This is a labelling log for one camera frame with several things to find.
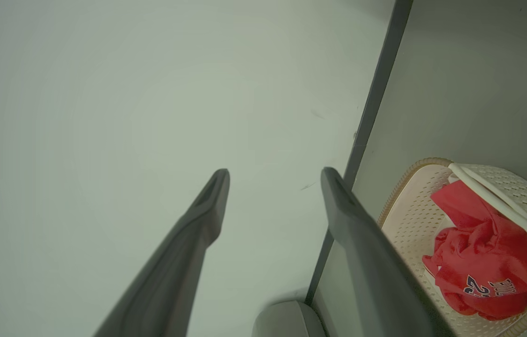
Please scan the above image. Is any cream perforated plastic laundry basket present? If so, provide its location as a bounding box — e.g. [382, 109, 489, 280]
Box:
[377, 157, 527, 337]

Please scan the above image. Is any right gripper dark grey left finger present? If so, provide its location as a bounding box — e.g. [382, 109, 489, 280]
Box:
[94, 168, 231, 337]

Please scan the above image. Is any grey rounded robot housing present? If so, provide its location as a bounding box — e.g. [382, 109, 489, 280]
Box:
[251, 300, 327, 337]

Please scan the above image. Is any red jersey with white stripes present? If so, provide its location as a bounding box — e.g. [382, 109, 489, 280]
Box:
[422, 180, 527, 322]

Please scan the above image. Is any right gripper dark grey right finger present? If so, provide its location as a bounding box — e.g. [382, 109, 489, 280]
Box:
[320, 167, 456, 337]

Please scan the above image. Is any dark grey wall baseboard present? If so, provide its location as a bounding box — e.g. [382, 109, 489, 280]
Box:
[305, 0, 414, 306]

